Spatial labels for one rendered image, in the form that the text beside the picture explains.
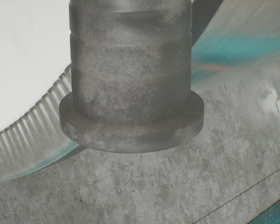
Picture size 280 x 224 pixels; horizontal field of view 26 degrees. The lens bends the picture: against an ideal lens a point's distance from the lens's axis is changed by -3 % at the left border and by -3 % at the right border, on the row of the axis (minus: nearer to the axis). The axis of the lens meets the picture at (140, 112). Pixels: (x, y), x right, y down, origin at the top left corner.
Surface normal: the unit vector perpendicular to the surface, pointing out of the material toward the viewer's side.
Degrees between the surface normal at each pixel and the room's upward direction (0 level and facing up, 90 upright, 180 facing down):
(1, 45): 90
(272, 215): 0
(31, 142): 88
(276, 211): 0
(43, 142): 90
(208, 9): 58
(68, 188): 0
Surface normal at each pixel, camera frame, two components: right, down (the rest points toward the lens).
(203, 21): 0.59, 0.74
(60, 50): -0.71, 0.29
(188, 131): 0.76, 0.25
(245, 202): 0.63, -0.15
